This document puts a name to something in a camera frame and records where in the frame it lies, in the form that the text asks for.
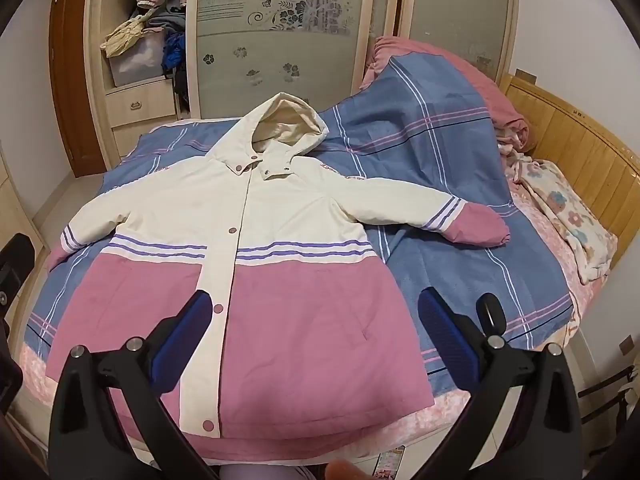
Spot wooden headboard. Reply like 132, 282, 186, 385
500, 71, 640, 268

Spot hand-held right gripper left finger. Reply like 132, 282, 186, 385
48, 289, 216, 480

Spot pink floral bedsheet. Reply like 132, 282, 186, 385
20, 120, 606, 436

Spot colourful printed packet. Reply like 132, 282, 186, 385
372, 445, 406, 480

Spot floral blanket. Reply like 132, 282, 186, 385
495, 130, 618, 283

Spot dark chair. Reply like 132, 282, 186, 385
575, 365, 640, 480

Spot pink quilt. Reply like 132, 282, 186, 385
360, 35, 530, 153

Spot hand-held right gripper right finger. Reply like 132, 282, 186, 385
416, 287, 583, 480

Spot cream and pink hooded jacket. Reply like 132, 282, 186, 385
44, 91, 511, 436

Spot brown wooden door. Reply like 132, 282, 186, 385
48, 0, 108, 178

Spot clear plastic storage box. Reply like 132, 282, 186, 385
109, 35, 173, 88

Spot blue plaid quilt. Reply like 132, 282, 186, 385
30, 52, 573, 396

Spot grey folded clothes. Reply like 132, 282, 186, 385
147, 10, 185, 37

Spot blue garment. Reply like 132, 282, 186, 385
161, 32, 187, 71

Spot beige wardrobe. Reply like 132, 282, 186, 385
82, 0, 521, 171

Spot plain frosted sliding door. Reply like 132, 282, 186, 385
400, 0, 518, 86

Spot beige cloth bag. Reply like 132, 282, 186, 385
100, 10, 151, 58

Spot beige wardrobe drawer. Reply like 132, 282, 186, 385
111, 122, 182, 162
106, 77, 178, 128

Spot frosted flower-print sliding door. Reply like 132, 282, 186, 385
180, 0, 406, 121

